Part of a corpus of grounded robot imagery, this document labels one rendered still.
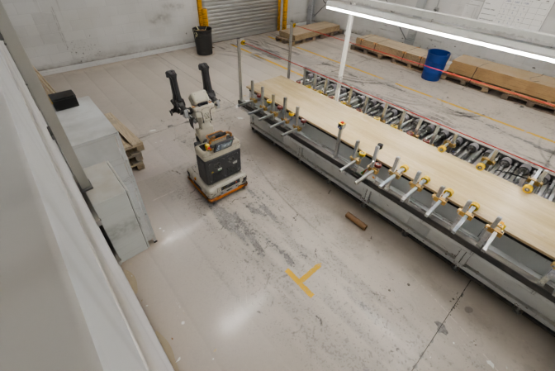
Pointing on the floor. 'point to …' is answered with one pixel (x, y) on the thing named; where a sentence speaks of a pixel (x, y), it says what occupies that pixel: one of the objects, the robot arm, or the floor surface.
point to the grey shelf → (101, 149)
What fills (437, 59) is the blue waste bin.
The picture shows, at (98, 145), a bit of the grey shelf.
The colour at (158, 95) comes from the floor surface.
